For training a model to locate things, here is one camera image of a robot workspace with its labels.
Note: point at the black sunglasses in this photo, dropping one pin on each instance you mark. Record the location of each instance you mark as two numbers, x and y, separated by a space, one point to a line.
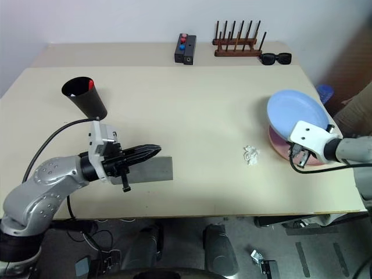
275 58

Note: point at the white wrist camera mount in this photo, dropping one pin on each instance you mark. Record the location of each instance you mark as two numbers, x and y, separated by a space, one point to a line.
97 145
311 139

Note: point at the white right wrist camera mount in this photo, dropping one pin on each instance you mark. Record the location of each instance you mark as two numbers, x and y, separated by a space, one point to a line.
311 139

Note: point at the blue ribbed round object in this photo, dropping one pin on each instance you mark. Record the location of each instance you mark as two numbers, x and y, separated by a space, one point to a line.
325 92

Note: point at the grey glasses case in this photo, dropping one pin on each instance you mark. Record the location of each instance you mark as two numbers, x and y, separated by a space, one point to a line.
157 170

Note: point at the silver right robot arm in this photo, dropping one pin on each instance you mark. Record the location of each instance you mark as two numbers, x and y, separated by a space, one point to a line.
351 148

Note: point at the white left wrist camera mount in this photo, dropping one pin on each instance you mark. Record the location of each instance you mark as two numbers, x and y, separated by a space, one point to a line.
97 145

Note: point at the black plastic cup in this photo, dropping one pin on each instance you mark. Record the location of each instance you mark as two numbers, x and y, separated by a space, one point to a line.
90 101

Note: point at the crumpled white tissue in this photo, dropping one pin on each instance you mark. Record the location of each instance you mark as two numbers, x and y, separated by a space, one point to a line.
251 155

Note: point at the dark rounded robot foot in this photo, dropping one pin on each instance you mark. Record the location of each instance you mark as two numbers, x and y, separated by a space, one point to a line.
142 247
219 250

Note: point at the blue plate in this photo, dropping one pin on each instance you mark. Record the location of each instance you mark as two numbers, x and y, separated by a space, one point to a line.
293 110

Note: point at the black pen with red cap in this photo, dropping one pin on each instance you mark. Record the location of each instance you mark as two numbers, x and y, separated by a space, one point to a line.
91 84

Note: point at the person in brown garment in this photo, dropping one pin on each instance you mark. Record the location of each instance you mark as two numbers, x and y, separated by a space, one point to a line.
357 116

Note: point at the silver device under table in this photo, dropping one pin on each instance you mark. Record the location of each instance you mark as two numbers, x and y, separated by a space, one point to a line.
293 222

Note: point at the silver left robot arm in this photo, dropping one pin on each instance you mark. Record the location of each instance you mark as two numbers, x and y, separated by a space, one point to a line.
37 191

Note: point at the pink plate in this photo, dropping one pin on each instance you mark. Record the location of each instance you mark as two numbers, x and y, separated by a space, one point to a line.
279 145

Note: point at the black box with coloured buttons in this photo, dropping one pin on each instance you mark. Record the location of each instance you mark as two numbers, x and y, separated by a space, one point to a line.
180 49

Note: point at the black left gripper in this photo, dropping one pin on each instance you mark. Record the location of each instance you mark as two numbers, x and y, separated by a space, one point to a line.
114 162

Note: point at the brown wooden peg rack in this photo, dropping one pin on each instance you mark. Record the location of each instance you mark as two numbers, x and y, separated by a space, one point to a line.
239 51

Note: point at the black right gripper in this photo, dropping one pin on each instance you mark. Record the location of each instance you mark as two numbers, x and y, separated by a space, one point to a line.
298 154

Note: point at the black box with round socket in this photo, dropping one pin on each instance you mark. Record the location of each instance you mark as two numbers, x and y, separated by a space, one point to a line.
189 50

